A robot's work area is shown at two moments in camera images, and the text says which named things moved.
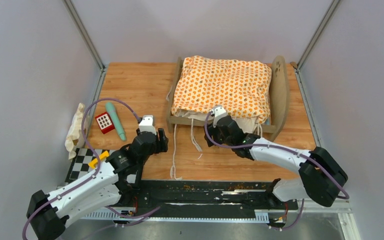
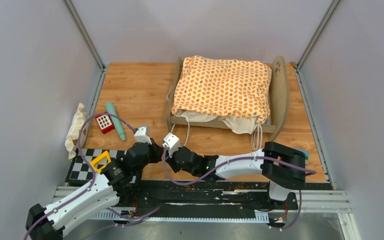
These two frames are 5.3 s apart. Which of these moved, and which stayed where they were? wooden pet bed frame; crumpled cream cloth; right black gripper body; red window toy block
Moved: right black gripper body
Stayed: red window toy block; wooden pet bed frame; crumpled cream cloth
